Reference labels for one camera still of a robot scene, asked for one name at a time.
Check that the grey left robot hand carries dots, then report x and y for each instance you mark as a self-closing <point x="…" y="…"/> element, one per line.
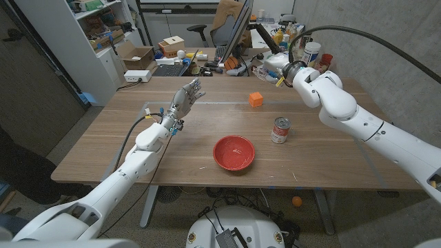
<point x="184" y="100"/>

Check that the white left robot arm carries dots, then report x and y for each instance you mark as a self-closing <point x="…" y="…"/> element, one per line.
<point x="117" y="179"/>

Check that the small box with white lid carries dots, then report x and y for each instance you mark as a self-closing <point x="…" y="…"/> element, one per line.
<point x="171" y="46"/>

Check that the red bowl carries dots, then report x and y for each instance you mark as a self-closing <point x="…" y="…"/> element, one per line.
<point x="233" y="153"/>

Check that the grey metal table leg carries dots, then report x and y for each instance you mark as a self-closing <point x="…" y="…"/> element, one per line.
<point x="324" y="210"/>
<point x="149" y="206"/>

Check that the black laptop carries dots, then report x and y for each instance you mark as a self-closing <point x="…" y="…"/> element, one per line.
<point x="172" y="69"/>

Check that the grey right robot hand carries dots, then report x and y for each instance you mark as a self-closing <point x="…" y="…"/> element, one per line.
<point x="277" y="63"/>

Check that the small orange ball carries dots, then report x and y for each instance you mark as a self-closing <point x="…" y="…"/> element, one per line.
<point x="297" y="201"/>

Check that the yellow bottle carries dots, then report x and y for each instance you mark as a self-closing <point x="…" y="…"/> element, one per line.
<point x="278" y="37"/>

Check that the white power box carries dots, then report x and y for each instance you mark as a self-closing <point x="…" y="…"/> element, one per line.
<point x="138" y="75"/>

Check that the white canister blue label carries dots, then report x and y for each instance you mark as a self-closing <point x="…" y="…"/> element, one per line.
<point x="313" y="53"/>

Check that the grey office chair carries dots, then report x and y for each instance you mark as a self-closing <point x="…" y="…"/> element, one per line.
<point x="220" y="32"/>

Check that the orange cube block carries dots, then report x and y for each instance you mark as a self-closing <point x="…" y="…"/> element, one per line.
<point x="255" y="100"/>

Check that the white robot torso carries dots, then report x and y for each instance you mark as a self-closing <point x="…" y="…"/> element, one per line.
<point x="234" y="224"/>

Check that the tan jacket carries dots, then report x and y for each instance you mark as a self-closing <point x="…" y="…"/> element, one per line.
<point x="227" y="10"/>

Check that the red and white soup can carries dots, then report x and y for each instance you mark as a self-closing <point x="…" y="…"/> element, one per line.
<point x="280" y="132"/>

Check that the small orange basketball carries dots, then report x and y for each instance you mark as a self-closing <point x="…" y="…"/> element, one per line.
<point x="231" y="63"/>

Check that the small white ball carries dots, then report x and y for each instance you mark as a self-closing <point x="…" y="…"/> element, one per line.
<point x="181" y="54"/>

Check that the flat computer monitor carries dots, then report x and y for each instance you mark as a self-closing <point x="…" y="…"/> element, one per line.
<point x="237" y="31"/>

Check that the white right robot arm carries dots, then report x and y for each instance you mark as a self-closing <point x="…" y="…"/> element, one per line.
<point x="344" y="103"/>

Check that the open cardboard box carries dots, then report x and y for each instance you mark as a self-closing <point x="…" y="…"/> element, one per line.
<point x="136" y="56"/>

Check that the white shelf unit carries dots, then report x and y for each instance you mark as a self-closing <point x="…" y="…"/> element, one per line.
<point x="69" y="44"/>

